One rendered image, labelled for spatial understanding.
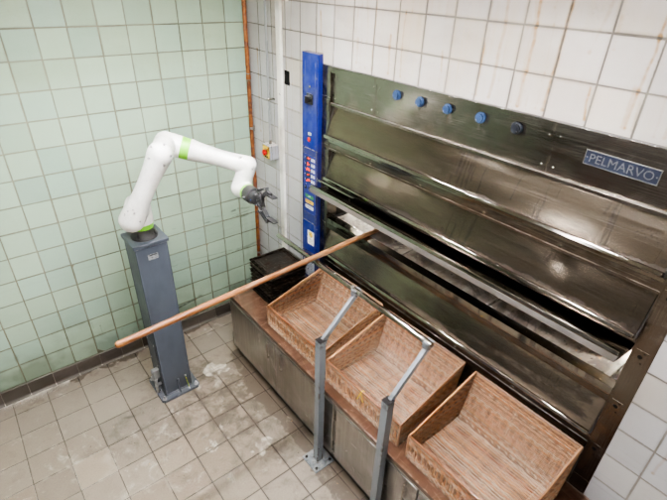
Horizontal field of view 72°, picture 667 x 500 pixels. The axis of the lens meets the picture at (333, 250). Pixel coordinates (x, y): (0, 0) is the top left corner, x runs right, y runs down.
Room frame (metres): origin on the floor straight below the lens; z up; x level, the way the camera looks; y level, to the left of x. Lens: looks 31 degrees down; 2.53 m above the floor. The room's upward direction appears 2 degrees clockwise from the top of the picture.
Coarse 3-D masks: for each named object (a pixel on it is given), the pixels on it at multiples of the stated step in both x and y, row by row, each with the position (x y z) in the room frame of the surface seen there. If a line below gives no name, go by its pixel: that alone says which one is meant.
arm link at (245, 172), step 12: (192, 144) 2.33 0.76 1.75; (204, 144) 2.38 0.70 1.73; (192, 156) 2.31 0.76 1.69; (204, 156) 2.33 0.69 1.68; (216, 156) 2.35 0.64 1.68; (228, 156) 2.37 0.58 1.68; (240, 156) 2.39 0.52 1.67; (228, 168) 2.36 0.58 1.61; (240, 168) 2.36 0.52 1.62; (252, 168) 2.38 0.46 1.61
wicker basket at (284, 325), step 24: (312, 288) 2.53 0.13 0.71; (336, 288) 2.47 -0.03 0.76; (288, 312) 2.40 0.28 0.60; (312, 312) 2.42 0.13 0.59; (336, 312) 2.40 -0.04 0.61; (360, 312) 2.28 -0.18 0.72; (288, 336) 2.14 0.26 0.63; (312, 336) 2.19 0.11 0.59; (336, 336) 2.20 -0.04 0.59; (312, 360) 1.96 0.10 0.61
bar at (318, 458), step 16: (288, 240) 2.36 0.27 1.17; (304, 256) 2.22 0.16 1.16; (352, 288) 1.90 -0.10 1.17; (336, 320) 1.81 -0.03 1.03; (400, 320) 1.66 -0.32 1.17; (320, 336) 1.78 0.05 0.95; (416, 336) 1.57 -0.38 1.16; (320, 352) 1.73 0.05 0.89; (320, 368) 1.73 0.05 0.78; (416, 368) 1.48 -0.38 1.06; (320, 384) 1.73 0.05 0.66; (400, 384) 1.43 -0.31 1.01; (320, 400) 1.73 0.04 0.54; (384, 400) 1.39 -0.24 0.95; (320, 416) 1.74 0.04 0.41; (384, 416) 1.37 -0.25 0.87; (320, 432) 1.74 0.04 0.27; (384, 432) 1.36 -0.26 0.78; (320, 448) 1.74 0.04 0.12; (384, 448) 1.37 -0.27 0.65; (320, 464) 1.71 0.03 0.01; (384, 464) 1.38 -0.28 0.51
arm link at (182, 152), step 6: (162, 132) 2.33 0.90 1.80; (168, 132) 2.34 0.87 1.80; (174, 138) 2.32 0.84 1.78; (180, 138) 2.33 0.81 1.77; (186, 138) 2.35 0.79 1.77; (174, 144) 2.29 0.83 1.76; (180, 144) 2.31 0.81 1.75; (186, 144) 2.32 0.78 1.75; (180, 150) 2.30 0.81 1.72; (186, 150) 2.31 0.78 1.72; (174, 156) 2.31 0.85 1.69; (180, 156) 2.31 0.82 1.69; (186, 156) 2.31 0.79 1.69
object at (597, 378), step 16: (336, 224) 2.59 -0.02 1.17; (368, 240) 2.38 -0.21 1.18; (384, 256) 2.25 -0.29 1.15; (400, 256) 2.22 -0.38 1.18; (416, 272) 2.07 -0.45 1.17; (448, 288) 1.92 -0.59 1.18; (464, 304) 1.83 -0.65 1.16; (480, 304) 1.80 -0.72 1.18; (496, 320) 1.68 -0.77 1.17; (512, 320) 1.68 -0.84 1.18; (528, 336) 1.57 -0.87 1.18; (544, 352) 1.50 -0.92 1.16; (560, 352) 1.48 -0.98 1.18; (576, 368) 1.39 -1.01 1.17; (592, 368) 1.39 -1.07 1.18; (592, 384) 1.34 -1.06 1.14; (608, 384) 1.31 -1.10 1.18
